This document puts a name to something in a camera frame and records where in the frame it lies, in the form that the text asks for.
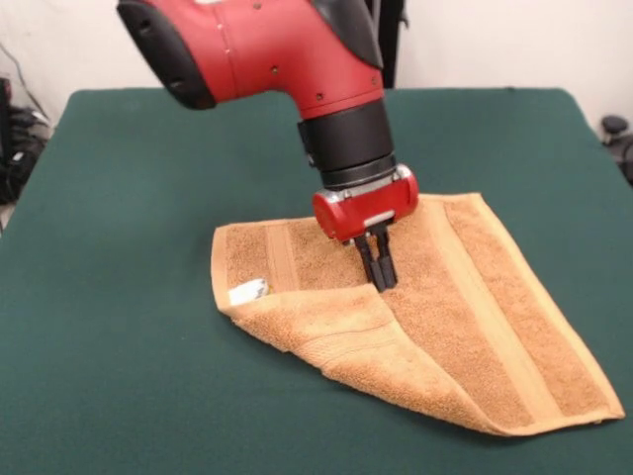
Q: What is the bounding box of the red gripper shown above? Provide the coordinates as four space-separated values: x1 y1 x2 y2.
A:
311 163 420 291

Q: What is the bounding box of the tan terry towel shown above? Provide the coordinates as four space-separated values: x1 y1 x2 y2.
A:
211 192 626 437

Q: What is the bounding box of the dark green table cloth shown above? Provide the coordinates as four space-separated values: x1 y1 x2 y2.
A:
0 87 633 475

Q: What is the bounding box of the dark stand base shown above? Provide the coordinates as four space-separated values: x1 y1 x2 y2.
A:
0 76 50 204
599 114 633 187

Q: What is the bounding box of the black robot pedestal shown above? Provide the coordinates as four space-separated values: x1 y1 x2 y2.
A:
368 0 409 90

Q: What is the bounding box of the thin grey cable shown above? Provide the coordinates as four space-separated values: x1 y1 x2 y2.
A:
0 42 50 120

